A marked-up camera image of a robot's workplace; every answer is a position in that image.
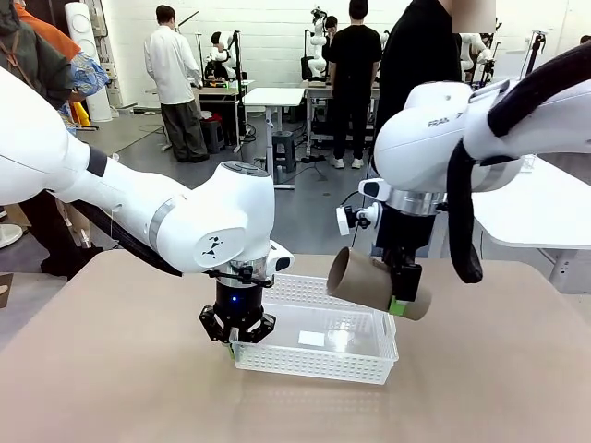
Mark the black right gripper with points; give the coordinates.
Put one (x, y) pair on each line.
(406, 235)

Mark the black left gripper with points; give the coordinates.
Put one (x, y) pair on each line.
(240, 300)

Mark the brown paper cup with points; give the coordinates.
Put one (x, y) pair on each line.
(360, 281)

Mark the white perforated plastic basket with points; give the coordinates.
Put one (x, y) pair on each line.
(323, 367)

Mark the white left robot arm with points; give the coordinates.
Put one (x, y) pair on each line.
(208, 217)

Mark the white sticker in basket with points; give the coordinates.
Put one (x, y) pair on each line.
(310, 338)

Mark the white side table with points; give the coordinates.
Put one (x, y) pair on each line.
(531, 217)

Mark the grey plastic stool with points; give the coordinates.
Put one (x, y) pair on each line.
(283, 147)

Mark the dark plastic stool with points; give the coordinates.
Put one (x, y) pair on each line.
(214, 136)

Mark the grey metal workbench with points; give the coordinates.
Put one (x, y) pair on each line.
(318, 92)

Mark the person black tee black trousers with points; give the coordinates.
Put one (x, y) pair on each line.
(353, 69)

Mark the white standing desk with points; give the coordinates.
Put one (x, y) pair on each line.
(272, 96)

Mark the brown board piece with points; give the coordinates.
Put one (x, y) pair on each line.
(5, 290)

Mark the wooden top workbench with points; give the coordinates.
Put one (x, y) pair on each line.
(221, 91)

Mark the person black polo blue jeans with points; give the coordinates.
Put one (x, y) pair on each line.
(415, 46)

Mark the white round stand base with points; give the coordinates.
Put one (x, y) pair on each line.
(9, 235)

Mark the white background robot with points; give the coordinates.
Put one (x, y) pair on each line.
(317, 46)
(221, 55)

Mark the person in white shirt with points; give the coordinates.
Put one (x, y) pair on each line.
(171, 69)

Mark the person in black top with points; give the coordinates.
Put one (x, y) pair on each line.
(330, 27)

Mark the mannequin orange and blue clothes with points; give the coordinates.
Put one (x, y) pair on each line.
(88, 74)

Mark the figure in green puffer jacket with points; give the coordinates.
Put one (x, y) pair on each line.
(41, 69)

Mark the tall white tower appliance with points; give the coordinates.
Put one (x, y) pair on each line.
(85, 27)

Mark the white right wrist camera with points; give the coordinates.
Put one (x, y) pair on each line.
(344, 220)

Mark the black camera tripod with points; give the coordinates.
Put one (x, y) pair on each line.
(534, 51)

